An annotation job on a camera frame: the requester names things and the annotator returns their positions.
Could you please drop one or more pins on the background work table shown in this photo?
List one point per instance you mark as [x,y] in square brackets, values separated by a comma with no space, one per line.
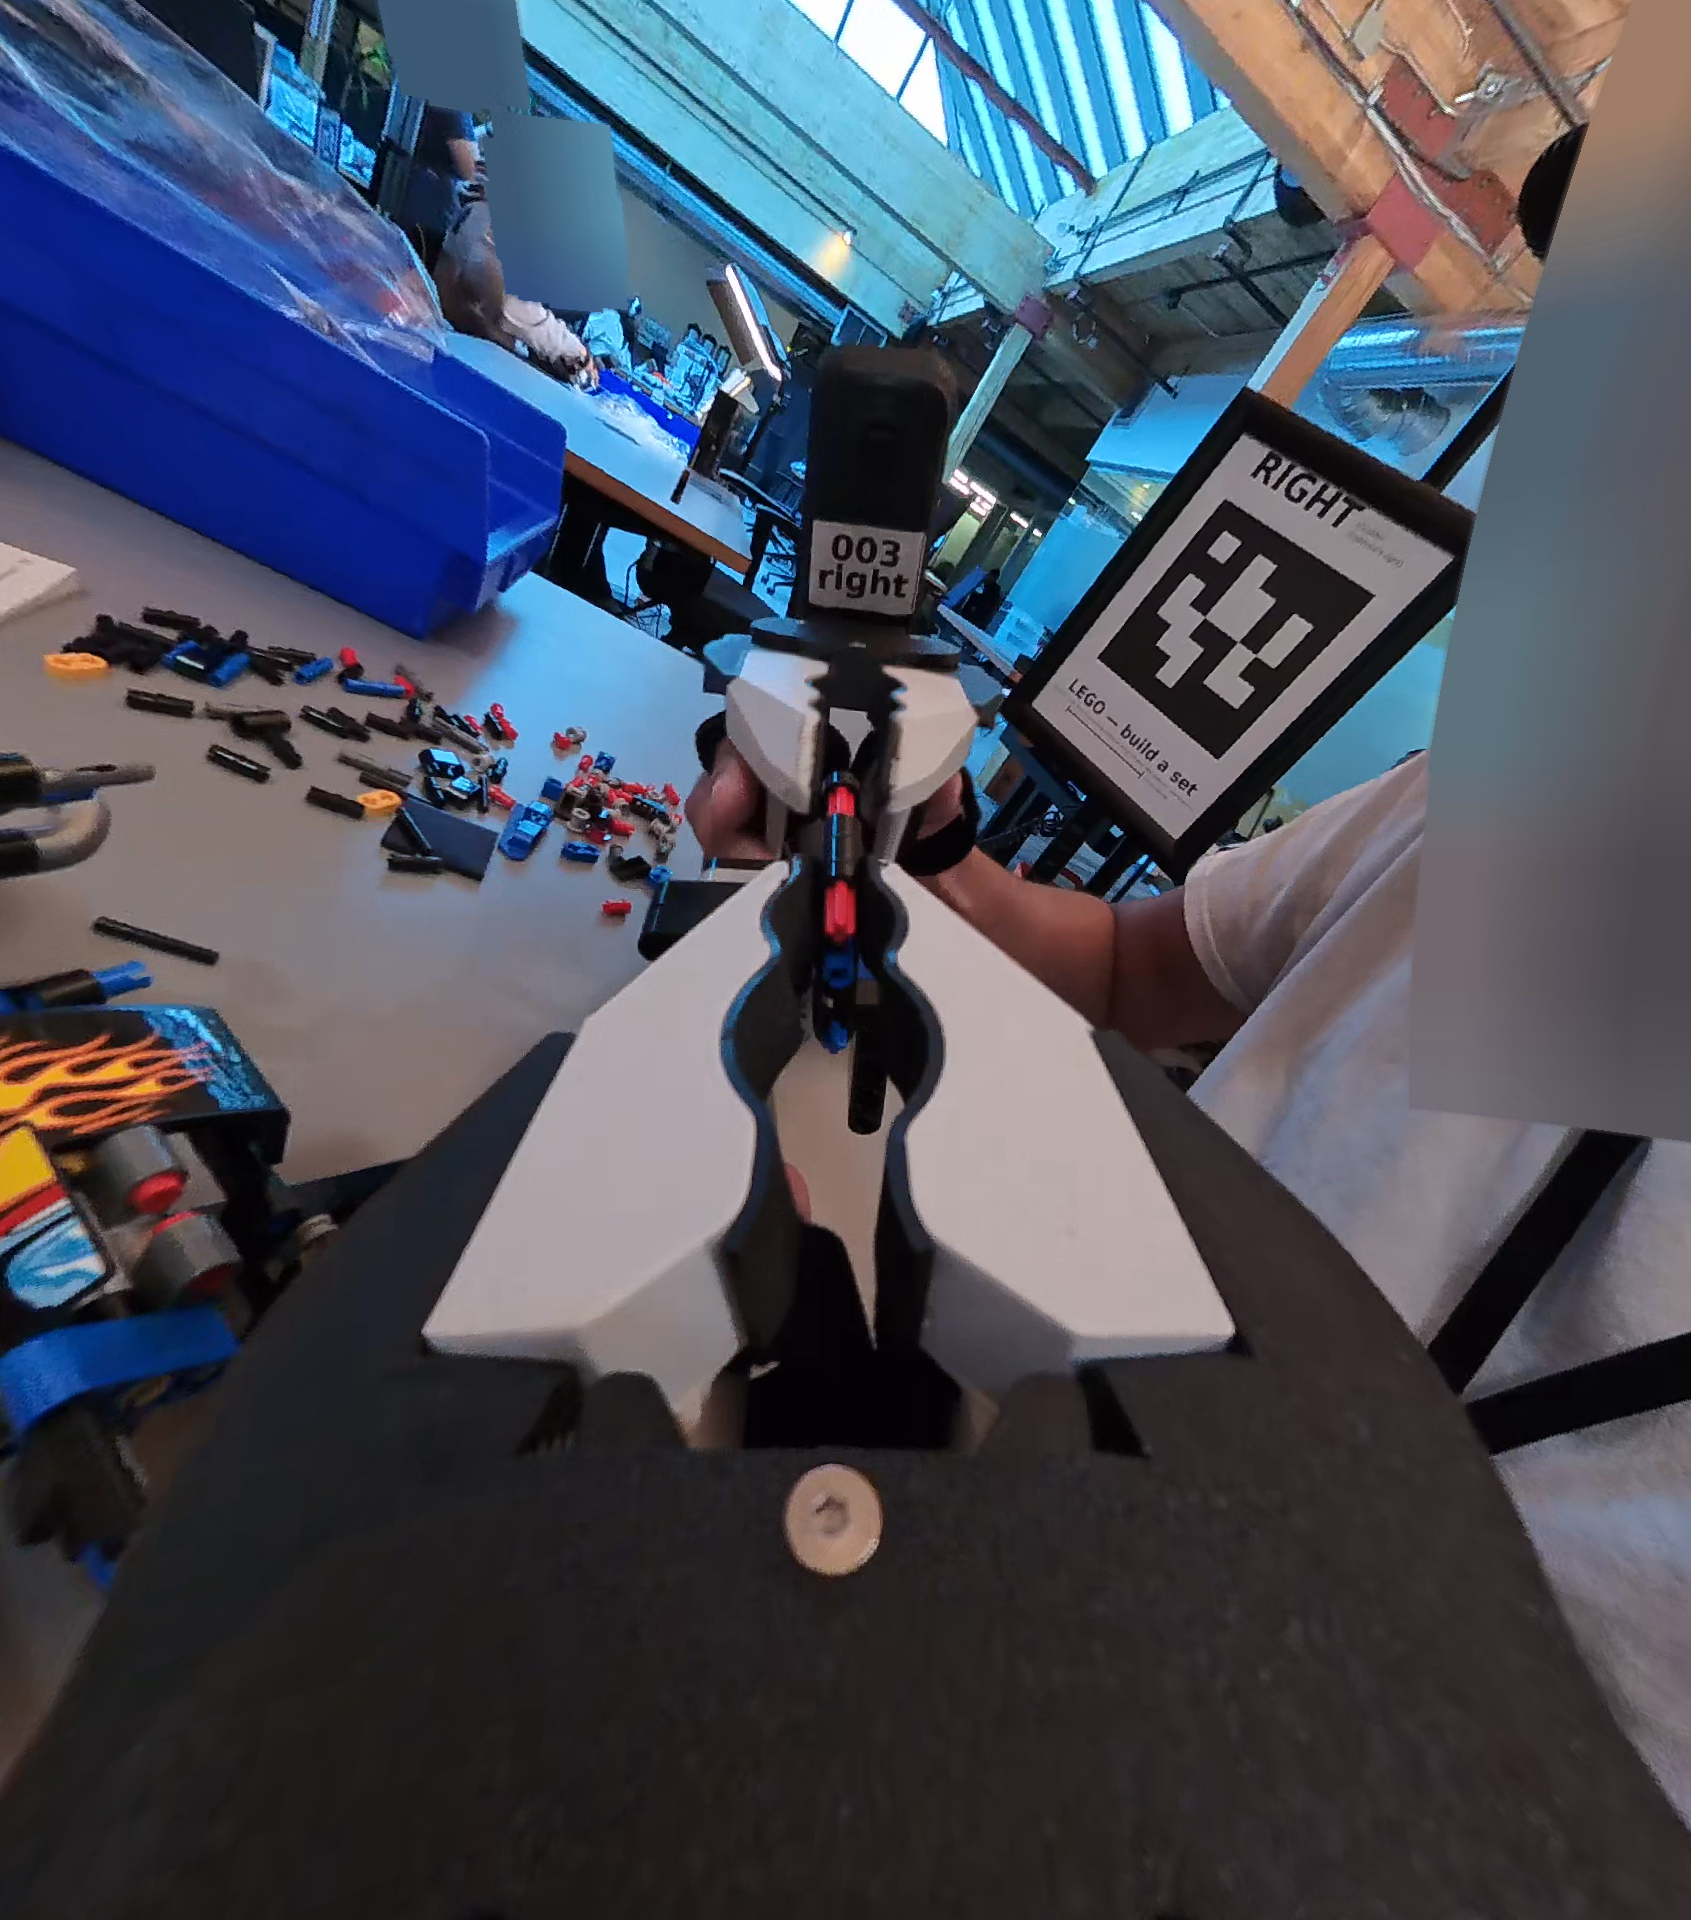
[650,495]

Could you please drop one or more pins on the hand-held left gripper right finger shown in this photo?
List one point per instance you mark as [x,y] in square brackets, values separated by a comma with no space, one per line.
[1070,1200]

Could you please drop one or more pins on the black lego beam with pins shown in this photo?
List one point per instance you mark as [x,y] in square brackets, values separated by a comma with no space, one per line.
[864,1080]

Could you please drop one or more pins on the person's right hand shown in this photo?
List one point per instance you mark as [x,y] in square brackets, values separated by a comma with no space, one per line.
[726,818]

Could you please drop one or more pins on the short black lego axle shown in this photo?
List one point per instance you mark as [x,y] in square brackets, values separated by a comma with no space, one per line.
[154,940]

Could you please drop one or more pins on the flame printed lego assembly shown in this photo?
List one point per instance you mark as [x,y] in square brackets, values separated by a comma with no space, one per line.
[80,1072]

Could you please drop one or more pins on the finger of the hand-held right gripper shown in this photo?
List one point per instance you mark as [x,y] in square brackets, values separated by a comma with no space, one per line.
[924,742]
[786,742]

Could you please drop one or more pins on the black framed marker sign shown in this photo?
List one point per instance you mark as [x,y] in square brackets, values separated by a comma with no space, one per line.
[1235,631]

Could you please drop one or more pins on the clear plastic bag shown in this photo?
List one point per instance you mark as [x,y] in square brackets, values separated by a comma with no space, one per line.
[110,151]

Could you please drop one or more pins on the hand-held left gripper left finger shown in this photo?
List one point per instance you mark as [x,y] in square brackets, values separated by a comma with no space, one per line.
[606,1200]

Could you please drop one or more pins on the black fuzzy ball on pole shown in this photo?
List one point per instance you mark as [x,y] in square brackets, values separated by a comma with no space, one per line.
[1547,202]

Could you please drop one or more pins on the pile of small colourful lego pieces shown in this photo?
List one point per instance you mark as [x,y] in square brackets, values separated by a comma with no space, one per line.
[606,802]

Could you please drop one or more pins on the stacked blue plastic bins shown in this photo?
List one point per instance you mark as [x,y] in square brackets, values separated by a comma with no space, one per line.
[184,375]

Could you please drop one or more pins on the dark flat lego panel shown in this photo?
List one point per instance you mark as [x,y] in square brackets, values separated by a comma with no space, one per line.
[442,841]

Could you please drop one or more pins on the person's right forearm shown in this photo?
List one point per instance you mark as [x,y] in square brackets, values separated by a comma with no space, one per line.
[1129,961]

